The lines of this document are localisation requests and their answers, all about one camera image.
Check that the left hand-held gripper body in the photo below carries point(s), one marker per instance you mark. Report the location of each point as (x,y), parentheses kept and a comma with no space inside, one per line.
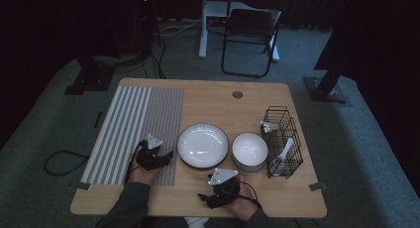
(150,157)

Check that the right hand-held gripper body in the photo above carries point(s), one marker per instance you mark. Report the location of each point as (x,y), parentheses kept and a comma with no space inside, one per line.
(226,191)

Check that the white chopstick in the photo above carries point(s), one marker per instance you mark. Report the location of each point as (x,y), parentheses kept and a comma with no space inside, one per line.
(268,123)

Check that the person's left hand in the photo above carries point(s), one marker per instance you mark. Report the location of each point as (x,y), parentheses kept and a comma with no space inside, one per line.
(142,175)

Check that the person's right hand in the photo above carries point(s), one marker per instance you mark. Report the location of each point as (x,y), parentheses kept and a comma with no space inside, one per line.
(246,205)

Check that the white table foot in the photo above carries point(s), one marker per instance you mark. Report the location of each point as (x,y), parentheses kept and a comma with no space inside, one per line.
(196,222)

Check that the grey striped placemat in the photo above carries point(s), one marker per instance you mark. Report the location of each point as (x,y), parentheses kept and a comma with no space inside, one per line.
(132,115)

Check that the small black strip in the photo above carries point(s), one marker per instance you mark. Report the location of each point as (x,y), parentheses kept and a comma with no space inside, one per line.
(98,119)

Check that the white ceramic spoon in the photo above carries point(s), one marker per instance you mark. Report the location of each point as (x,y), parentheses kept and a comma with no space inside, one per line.
(284,152)

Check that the grey tape piece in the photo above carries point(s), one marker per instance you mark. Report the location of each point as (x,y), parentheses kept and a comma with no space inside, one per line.
(318,186)
(82,186)

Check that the white utensil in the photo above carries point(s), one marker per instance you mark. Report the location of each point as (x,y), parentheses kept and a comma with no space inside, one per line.
(270,129)

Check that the grey table grommet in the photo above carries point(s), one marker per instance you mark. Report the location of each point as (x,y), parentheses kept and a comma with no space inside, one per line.
(237,94)

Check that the black metal stand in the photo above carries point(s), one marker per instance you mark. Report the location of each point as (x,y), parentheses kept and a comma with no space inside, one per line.
(325,89)
(89,79)

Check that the grey round stand base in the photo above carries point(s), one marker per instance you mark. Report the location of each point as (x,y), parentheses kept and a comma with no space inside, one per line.
(115,60)

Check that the dark curtain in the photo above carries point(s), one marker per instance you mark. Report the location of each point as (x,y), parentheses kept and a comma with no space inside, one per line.
(29,56)
(379,39)

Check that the black folding chair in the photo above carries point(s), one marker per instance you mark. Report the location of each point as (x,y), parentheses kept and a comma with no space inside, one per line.
(252,21)

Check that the white desk frame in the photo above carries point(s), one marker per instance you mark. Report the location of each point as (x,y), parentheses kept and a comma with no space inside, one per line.
(203,29)

